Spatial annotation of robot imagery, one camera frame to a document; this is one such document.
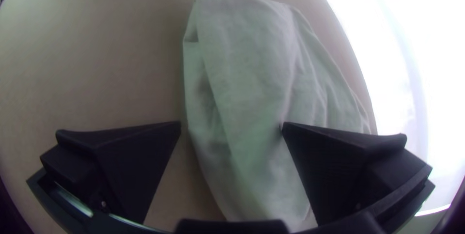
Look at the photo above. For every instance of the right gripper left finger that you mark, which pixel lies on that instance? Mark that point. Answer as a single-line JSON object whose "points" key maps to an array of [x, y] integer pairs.
{"points": [[123, 165]]}

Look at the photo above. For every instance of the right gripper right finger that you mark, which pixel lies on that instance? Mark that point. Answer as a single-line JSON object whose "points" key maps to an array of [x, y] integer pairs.
{"points": [[341, 168]]}

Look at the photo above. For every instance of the white t-shirt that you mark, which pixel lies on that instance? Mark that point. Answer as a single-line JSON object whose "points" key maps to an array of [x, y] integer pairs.
{"points": [[247, 81]]}

